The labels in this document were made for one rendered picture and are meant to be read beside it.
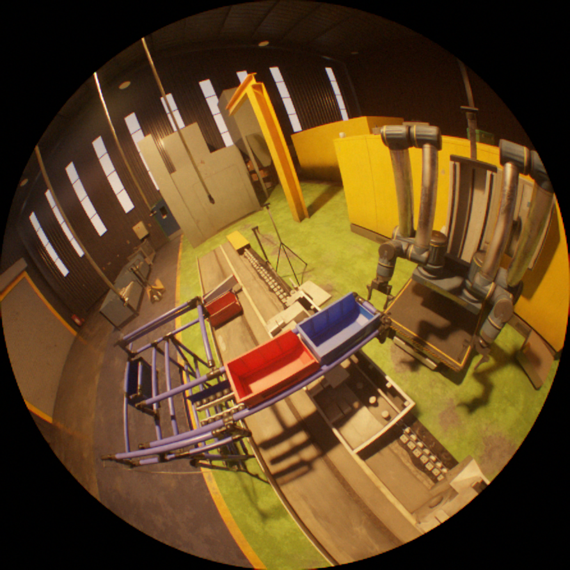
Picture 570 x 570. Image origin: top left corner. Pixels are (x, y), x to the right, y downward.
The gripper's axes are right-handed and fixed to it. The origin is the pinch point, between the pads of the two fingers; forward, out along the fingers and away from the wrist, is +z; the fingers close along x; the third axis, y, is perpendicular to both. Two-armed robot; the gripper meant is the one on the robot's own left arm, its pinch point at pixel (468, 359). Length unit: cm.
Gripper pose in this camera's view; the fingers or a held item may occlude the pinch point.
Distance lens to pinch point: 121.4
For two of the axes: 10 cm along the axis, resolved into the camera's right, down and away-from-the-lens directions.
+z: -0.7, 8.6, 5.0
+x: 5.6, 4.5, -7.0
